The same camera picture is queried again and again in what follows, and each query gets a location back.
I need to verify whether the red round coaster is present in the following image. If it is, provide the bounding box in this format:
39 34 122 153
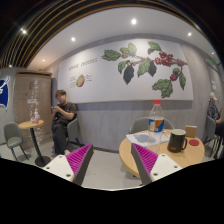
189 139 199 146

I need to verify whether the coffee plant wall mural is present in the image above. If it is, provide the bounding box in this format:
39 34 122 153
58 39 193 103

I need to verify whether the blue white wall logo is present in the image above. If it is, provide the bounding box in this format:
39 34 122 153
0 77 10 109

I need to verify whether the clear bottle on side table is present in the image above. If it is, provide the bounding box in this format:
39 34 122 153
34 108 39 123

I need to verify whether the grey chair behind table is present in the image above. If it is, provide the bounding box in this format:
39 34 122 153
129 117 174 134

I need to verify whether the white paper napkin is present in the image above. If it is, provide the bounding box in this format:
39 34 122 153
126 131 170 147

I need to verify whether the grey chair under man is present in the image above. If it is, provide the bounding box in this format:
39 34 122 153
67 118 82 149

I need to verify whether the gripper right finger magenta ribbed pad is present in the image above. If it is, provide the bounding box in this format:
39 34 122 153
131 143 181 185

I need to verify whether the black mug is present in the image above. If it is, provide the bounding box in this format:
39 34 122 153
167 129 188 153

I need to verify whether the seated man in black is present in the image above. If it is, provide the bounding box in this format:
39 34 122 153
51 90 77 155

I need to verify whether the small brown card box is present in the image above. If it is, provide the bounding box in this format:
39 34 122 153
185 125 197 138

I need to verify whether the round wooden table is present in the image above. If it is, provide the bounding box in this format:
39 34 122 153
119 137 205 178

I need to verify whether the grey chair at right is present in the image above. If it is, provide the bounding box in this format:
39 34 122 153
204 116 222 159

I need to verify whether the person with white cap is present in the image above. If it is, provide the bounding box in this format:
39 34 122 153
207 92 220 121

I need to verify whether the clear plastic water bottle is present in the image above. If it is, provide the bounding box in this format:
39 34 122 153
148 99 164 154

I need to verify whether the grey-green chair at left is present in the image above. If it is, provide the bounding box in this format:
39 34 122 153
4 122 23 158

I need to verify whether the small round side table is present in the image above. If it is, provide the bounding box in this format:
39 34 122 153
19 120 51 167

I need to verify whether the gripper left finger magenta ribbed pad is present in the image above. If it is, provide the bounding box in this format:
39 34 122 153
44 144 94 186

